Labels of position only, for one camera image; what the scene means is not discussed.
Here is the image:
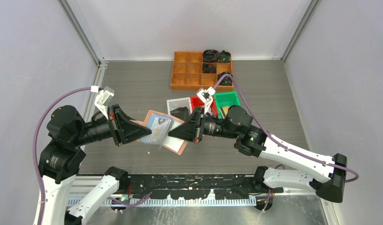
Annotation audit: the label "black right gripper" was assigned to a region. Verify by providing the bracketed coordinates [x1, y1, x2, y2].
[169, 105, 239, 143]

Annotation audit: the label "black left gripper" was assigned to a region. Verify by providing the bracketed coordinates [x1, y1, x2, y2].
[73, 102, 152, 144]

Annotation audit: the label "grey white card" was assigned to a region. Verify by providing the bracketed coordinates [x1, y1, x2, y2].
[161, 120, 187, 155]

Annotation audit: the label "tan leather card holder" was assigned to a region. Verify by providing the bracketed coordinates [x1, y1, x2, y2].
[140, 110, 187, 155]

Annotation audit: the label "silver grey credit card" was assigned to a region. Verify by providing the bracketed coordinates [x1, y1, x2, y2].
[149, 117, 172, 143]

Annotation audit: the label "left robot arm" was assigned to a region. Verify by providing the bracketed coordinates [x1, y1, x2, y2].
[34, 105, 152, 225]

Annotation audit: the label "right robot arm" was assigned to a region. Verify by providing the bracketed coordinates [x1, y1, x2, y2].
[168, 105, 347, 203]

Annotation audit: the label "light blue card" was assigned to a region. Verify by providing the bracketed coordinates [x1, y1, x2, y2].
[140, 113, 175, 146]

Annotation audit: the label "gold cards in bin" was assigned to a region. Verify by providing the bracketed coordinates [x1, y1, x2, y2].
[220, 106, 230, 119]

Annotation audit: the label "white plastic bin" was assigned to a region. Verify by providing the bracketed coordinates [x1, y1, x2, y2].
[166, 97, 192, 115]

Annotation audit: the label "red plastic bin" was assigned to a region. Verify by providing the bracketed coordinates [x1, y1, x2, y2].
[190, 96, 219, 117]

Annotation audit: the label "green plastic bin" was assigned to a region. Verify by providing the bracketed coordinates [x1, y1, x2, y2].
[214, 91, 240, 119]

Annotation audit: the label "orange wooden compartment tray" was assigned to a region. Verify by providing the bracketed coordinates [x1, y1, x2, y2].
[170, 52, 234, 91]

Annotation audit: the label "camouflage rolled tie lower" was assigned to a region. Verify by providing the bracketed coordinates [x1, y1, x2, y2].
[217, 71, 233, 86]

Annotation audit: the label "dark rolled tie middle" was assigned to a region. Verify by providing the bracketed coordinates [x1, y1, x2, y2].
[202, 63, 216, 74]

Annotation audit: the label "dark rolled belt top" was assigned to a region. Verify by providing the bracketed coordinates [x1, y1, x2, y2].
[202, 49, 221, 63]

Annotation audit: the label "green patterned rolled tie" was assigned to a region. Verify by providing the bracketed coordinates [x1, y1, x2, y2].
[218, 50, 231, 63]

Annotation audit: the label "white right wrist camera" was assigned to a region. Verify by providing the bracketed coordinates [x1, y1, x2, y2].
[197, 87, 216, 114]

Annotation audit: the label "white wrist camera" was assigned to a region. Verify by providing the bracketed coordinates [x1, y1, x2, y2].
[197, 87, 216, 114]
[90, 85, 115, 119]

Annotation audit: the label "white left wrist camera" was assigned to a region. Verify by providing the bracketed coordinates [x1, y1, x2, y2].
[90, 85, 115, 119]

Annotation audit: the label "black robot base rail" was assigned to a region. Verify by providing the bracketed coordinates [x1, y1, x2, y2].
[108, 174, 284, 210]

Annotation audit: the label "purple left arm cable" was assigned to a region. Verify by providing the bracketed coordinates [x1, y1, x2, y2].
[32, 87, 92, 225]

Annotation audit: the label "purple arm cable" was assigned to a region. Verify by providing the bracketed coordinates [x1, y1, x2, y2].
[214, 74, 360, 183]
[32, 87, 92, 225]

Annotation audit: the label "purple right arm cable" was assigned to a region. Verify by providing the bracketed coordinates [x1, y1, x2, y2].
[214, 74, 360, 183]

